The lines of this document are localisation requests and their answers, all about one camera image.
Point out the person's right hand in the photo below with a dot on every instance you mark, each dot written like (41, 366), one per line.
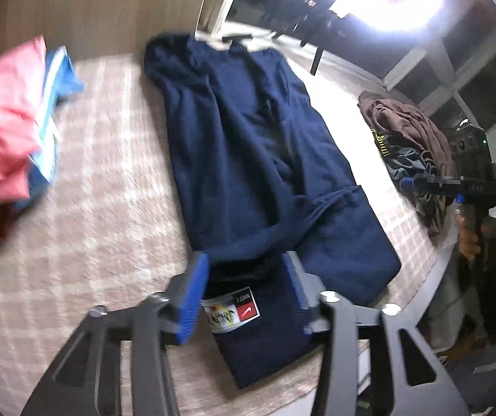
(462, 234)

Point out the navy blue sweater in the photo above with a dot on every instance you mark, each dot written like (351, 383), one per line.
(252, 160)

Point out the grey green garment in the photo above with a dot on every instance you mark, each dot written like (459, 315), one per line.
(408, 162)

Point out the dark garment with yellow stripes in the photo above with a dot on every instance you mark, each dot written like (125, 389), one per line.
(382, 145)

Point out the brown garment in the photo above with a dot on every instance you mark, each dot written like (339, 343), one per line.
(412, 125)

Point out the light blue striped garment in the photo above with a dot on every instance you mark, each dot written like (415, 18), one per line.
(64, 78)

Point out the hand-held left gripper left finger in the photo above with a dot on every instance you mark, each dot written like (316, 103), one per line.
(194, 299)

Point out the white window frame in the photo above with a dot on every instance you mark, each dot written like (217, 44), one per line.
(443, 65)

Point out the pink garment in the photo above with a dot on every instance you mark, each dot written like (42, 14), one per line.
(1, 130)

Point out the light wooden board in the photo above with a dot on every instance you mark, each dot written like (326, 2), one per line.
(101, 8)

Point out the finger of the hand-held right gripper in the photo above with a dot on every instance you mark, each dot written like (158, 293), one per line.
(430, 184)
(459, 199)

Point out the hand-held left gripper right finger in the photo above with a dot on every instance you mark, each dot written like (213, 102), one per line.
(298, 286)

